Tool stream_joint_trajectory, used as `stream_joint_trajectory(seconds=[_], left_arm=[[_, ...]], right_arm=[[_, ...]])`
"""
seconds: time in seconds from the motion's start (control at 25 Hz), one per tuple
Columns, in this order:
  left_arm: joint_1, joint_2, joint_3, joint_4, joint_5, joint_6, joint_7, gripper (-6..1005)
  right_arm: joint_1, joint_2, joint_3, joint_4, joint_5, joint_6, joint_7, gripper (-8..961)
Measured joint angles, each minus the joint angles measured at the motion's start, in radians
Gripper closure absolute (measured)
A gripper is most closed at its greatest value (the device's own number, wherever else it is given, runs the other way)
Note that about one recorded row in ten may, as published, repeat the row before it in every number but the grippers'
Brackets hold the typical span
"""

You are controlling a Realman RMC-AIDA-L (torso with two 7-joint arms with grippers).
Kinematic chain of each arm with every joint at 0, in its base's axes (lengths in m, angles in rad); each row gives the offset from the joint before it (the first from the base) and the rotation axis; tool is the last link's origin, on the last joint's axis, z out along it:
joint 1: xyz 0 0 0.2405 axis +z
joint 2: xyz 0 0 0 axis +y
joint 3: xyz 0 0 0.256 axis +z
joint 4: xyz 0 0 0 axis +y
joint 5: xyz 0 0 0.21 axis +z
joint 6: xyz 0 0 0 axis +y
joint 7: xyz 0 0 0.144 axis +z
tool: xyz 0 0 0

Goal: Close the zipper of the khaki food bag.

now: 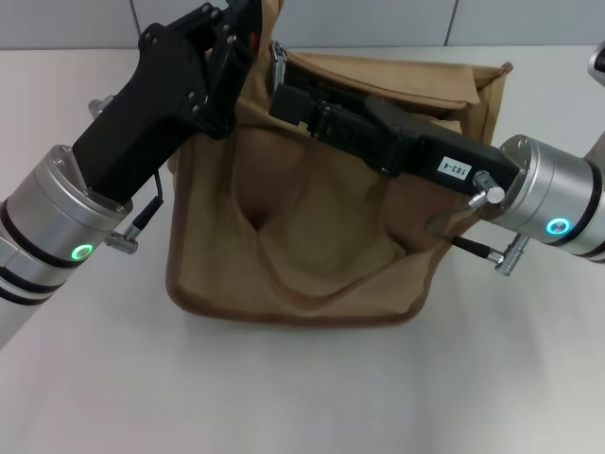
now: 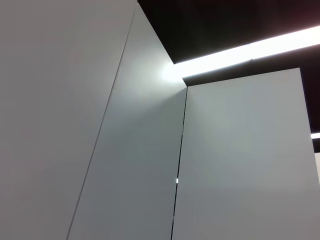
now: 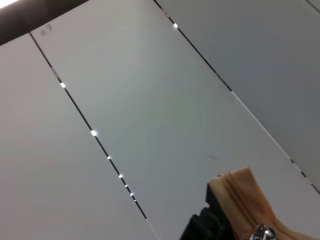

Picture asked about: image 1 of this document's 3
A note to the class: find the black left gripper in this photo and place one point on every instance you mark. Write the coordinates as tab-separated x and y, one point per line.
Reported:
151	123

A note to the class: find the silver metal zipper pull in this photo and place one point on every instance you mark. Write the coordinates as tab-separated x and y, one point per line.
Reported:
278	66

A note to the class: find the khaki canvas food bag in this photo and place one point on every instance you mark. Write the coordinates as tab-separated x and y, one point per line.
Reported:
331	265

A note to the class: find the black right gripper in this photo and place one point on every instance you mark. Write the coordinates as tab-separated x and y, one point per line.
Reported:
454	163

